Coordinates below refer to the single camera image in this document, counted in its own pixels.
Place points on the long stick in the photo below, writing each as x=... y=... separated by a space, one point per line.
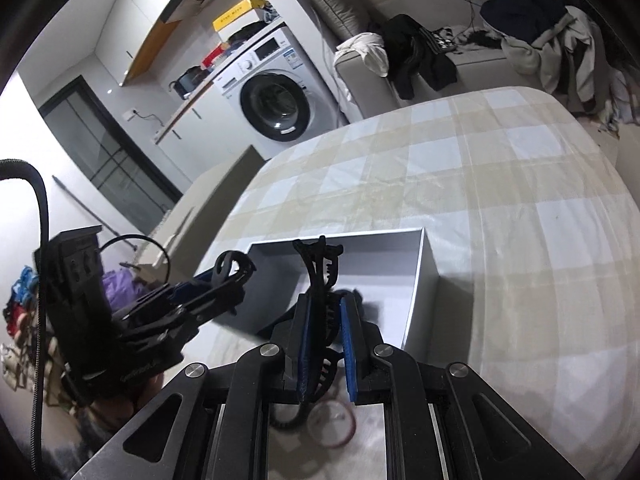
x=85 y=205

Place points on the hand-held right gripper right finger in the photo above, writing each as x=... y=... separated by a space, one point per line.
x=348 y=355

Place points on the pile of clothes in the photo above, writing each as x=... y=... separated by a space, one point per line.
x=540 y=25

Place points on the black framed glass door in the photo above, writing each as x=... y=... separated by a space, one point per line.
x=105 y=160

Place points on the white wall outlet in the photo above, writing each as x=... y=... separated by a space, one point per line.
x=130 y=114

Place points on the grey cardboard box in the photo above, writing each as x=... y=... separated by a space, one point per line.
x=380 y=270

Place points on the white washing machine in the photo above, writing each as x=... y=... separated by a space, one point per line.
x=280 y=100

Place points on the white garment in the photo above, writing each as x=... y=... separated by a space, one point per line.
x=370 y=52

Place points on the red container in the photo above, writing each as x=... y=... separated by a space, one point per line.
x=212 y=56

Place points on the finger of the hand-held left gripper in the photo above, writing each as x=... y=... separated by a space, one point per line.
x=200 y=311
x=185 y=292

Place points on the shoe rack with shoes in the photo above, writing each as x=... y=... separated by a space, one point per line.
x=20 y=320

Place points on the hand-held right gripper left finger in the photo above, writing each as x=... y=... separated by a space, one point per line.
x=303 y=350

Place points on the black garment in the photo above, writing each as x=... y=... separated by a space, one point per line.
x=420 y=55

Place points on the grey pillow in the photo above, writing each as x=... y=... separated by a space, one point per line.
x=335 y=10

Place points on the yellow box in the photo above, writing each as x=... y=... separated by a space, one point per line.
x=237 y=12

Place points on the beige sofa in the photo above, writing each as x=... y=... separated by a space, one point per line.
x=475 y=67

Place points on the black cooking pot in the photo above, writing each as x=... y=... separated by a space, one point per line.
x=189 y=82

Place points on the black hair claw clip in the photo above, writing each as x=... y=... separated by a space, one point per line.
x=316 y=280
x=227 y=260

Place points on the brown cardboard box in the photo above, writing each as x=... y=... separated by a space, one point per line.
x=220 y=185

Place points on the purple bag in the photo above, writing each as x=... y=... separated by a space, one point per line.
x=120 y=287

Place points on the white lower kitchen cabinet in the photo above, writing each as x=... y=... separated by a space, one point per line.
x=200 y=130

